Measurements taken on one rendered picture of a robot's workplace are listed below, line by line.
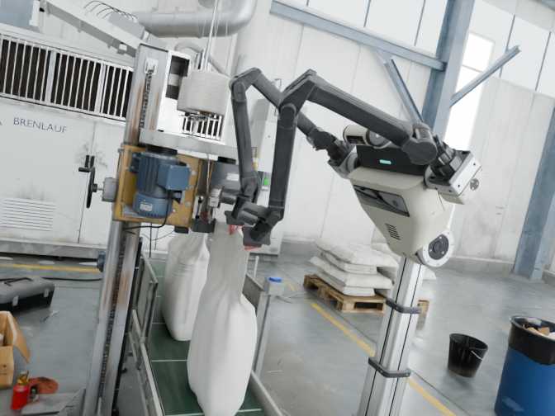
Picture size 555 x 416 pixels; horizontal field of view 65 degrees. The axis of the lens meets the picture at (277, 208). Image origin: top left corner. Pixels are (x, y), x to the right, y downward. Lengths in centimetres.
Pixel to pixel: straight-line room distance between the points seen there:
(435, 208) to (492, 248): 812
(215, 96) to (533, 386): 261
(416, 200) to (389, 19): 625
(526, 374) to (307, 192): 433
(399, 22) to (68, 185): 546
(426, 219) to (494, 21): 775
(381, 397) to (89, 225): 355
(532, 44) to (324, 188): 498
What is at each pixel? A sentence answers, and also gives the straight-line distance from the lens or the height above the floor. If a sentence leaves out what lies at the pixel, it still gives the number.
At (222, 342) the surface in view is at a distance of 170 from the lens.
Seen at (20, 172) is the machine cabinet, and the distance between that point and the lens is 468.
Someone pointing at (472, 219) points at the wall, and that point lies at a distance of 902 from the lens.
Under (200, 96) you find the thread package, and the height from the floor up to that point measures 158.
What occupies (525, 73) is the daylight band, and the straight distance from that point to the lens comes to 968.
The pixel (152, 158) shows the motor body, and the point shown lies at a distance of 173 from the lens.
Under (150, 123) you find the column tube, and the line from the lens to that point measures 196.
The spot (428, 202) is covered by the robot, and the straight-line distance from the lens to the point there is 148.
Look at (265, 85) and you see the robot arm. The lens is 167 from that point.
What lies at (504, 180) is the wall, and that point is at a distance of 946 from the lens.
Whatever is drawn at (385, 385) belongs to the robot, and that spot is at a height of 64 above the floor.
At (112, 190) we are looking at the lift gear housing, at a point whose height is 114.
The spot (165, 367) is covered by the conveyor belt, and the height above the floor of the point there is 38.
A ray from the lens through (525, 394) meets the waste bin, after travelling 337.
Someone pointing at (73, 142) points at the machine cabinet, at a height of 119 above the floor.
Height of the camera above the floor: 140
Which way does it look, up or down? 6 degrees down
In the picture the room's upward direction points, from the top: 11 degrees clockwise
